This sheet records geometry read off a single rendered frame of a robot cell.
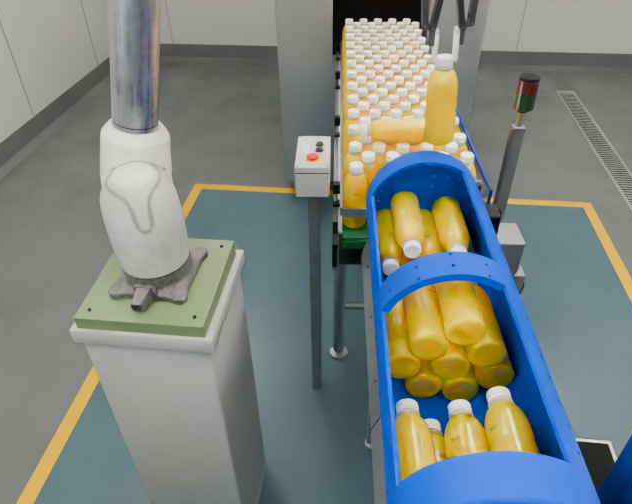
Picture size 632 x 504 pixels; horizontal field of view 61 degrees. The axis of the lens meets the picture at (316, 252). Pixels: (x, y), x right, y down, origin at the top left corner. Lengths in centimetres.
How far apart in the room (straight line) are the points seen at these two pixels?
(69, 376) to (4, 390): 26
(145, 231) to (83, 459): 135
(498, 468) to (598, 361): 199
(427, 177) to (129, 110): 72
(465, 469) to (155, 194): 75
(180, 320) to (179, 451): 51
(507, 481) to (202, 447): 98
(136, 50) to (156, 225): 35
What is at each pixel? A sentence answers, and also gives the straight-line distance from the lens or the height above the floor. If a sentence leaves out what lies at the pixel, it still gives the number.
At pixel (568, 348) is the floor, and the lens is 270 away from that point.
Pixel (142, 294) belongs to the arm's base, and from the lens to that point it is 121.
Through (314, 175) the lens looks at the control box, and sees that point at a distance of 154.
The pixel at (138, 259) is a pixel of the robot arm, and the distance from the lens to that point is 117.
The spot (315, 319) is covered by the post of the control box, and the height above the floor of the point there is 41.
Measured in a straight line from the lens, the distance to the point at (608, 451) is 221.
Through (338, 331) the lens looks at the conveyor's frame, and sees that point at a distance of 231.
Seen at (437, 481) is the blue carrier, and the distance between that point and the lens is 74.
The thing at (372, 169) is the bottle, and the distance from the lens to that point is 160.
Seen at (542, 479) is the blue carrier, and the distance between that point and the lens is 75.
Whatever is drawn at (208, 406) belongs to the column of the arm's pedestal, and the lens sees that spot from 138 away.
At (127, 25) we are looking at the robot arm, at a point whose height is 156.
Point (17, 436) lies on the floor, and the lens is 250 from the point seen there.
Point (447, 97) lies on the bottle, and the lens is 129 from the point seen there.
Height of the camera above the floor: 184
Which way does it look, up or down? 38 degrees down
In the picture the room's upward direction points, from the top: 1 degrees counter-clockwise
